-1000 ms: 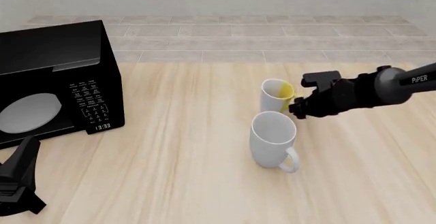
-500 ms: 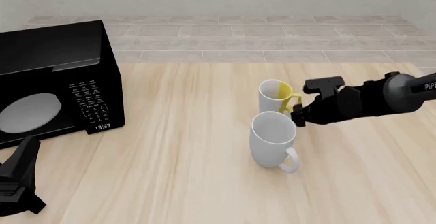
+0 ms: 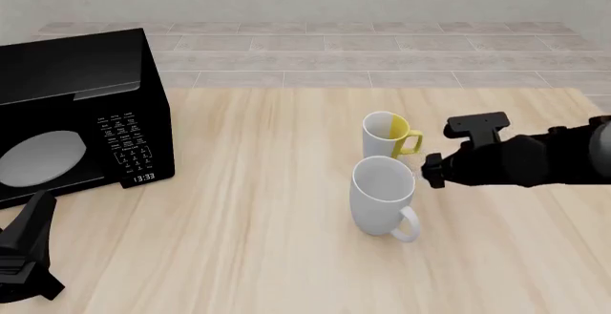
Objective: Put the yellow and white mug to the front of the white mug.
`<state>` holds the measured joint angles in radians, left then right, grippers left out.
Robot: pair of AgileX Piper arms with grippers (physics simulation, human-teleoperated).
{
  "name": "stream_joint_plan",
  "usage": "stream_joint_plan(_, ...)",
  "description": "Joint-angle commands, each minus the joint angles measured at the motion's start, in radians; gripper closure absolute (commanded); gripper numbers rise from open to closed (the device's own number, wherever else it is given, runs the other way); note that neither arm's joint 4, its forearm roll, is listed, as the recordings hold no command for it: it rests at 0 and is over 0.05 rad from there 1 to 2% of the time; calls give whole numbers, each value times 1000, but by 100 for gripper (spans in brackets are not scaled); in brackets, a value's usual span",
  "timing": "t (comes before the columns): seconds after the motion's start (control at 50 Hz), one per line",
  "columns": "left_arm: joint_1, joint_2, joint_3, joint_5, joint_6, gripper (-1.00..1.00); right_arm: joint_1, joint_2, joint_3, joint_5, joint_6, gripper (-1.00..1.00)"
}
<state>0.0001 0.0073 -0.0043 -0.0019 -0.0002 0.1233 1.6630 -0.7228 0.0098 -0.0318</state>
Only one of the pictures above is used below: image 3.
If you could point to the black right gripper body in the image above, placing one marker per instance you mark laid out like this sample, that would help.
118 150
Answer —
433 169

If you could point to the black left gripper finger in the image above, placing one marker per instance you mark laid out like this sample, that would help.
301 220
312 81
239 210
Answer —
31 224

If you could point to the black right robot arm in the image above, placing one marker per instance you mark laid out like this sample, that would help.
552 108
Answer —
525 160

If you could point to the black microwave oven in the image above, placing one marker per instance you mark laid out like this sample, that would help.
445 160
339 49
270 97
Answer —
71 77

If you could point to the round grey turntable plate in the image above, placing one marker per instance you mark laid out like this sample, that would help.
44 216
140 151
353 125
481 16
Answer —
38 158

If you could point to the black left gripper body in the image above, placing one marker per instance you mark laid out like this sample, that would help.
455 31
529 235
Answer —
24 278

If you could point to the yellow and white mug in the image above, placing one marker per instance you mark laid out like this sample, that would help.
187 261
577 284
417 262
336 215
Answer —
374 146

